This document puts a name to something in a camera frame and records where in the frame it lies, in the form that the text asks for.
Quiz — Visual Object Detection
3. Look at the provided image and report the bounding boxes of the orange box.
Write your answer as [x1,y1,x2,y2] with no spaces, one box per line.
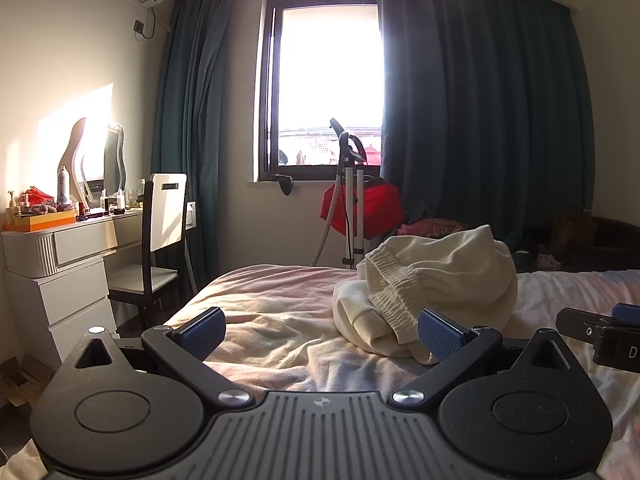
[13,208,77,233]

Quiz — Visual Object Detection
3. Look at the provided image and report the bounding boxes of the cardboard box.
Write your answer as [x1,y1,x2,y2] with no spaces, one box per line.
[0,354,54,412]

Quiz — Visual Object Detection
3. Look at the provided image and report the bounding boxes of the white and black chair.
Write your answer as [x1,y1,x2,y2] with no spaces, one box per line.
[107,173,197,332]

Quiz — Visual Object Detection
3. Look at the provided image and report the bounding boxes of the pink clothes pile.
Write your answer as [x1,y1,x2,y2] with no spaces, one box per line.
[397,217,469,239]

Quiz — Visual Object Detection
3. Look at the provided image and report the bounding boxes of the row of cosmetic bottles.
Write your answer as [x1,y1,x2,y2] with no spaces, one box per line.
[75,187,144,221]

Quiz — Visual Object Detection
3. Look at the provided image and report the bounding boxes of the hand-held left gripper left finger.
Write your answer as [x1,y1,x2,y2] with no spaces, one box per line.
[60,306,254,408]

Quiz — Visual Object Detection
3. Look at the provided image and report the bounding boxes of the bed with pink blanket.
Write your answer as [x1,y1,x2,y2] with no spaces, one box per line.
[0,265,640,480]

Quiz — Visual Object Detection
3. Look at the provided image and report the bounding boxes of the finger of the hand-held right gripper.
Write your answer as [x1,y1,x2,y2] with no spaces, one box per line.
[555,307,609,345]
[611,302,640,329]

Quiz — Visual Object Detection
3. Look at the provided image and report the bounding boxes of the cream white pants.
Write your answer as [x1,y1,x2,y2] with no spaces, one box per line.
[332,225,519,365]

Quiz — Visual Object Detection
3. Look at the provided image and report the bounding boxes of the garment steamer stand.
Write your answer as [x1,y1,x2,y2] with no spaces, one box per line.
[310,117,369,270]

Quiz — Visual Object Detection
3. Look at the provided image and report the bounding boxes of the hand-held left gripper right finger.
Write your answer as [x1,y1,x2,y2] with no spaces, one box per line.
[392,308,582,407]

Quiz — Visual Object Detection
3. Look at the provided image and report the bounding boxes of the dark framed window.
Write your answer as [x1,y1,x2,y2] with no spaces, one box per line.
[253,0,384,184]

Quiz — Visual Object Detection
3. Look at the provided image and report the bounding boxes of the red cloth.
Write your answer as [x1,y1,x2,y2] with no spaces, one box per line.
[318,175,405,241]

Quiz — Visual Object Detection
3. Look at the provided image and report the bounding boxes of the brown paper bag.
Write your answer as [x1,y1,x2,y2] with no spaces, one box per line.
[550,210,597,262]

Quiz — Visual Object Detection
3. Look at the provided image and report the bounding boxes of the wavy white framed mirror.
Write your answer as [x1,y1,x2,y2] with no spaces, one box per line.
[70,118,128,206]

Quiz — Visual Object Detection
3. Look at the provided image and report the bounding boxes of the white drawer cabinet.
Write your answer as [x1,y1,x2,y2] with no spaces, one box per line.
[4,254,119,367]

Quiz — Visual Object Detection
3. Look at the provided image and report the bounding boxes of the white spray can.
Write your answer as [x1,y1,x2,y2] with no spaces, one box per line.
[56,165,71,206]

